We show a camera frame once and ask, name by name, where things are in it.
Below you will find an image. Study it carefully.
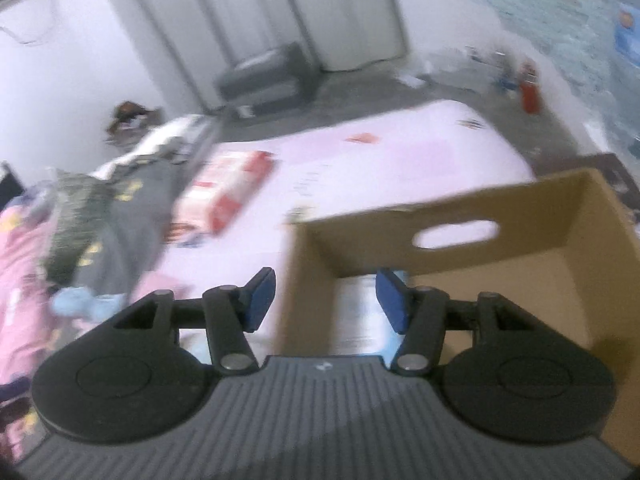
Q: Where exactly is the pink printed bed mat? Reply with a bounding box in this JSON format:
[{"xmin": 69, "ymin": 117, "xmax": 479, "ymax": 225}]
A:
[{"xmin": 165, "ymin": 100, "xmax": 537, "ymax": 311}]

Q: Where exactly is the white patterned cloth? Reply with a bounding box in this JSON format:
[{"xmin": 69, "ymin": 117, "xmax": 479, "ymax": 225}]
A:
[{"xmin": 115, "ymin": 115, "xmax": 221, "ymax": 171}]

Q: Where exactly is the red bottle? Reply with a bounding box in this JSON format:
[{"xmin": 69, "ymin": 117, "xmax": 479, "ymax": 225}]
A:
[{"xmin": 520, "ymin": 62, "xmax": 544, "ymax": 114}]

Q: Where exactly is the brown bag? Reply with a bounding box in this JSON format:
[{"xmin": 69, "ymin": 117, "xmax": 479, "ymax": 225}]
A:
[{"xmin": 105, "ymin": 101, "xmax": 164, "ymax": 146}]

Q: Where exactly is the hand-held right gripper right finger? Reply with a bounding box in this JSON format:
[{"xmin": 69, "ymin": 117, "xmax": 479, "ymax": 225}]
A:
[{"xmin": 375, "ymin": 267, "xmax": 540, "ymax": 374}]

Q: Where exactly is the pink printed blanket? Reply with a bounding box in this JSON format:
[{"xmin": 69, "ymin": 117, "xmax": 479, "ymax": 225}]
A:
[{"xmin": 0, "ymin": 195, "xmax": 128, "ymax": 461}]

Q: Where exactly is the grey storage box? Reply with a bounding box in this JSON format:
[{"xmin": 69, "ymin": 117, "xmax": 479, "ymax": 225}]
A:
[{"xmin": 215, "ymin": 42, "xmax": 319, "ymax": 111}]

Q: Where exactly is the light blue tissue pack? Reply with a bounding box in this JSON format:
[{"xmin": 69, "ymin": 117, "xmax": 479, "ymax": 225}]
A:
[{"xmin": 334, "ymin": 270, "xmax": 412, "ymax": 358}]

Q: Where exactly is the teal patterned wall cloth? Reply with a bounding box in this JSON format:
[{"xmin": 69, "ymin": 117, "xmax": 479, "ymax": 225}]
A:
[{"xmin": 475, "ymin": 0, "xmax": 640, "ymax": 141}]

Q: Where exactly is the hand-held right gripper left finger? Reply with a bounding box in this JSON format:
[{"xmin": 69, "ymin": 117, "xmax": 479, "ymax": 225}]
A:
[{"xmin": 112, "ymin": 266, "xmax": 277, "ymax": 374}]

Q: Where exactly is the grey blanket with yellow prints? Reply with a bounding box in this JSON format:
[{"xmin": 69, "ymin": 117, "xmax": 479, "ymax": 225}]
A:
[{"xmin": 65, "ymin": 152, "xmax": 201, "ymax": 297}]

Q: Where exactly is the green leaf print pillow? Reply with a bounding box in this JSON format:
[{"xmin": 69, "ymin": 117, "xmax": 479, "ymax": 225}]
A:
[{"xmin": 42, "ymin": 170, "xmax": 117, "ymax": 282}]

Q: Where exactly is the brown cardboard box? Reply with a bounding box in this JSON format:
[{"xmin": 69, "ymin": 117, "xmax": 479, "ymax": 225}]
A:
[{"xmin": 275, "ymin": 167, "xmax": 640, "ymax": 466}]

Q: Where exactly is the red white wet wipe pack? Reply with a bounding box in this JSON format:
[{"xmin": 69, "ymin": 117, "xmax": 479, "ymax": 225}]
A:
[{"xmin": 175, "ymin": 150, "xmax": 279, "ymax": 236}]

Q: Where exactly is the grey curtain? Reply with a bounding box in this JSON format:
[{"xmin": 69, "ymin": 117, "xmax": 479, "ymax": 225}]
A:
[{"xmin": 92, "ymin": 0, "xmax": 409, "ymax": 111}]

